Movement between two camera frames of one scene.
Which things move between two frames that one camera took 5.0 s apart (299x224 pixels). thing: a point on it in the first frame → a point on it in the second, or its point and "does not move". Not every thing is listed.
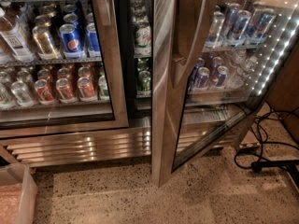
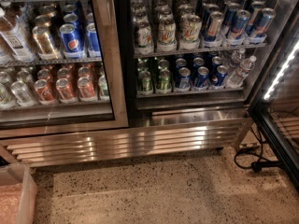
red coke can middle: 64,91 does not move
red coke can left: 44,95 does not move
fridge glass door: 215,50 → 275,107
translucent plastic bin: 19,195 does not move
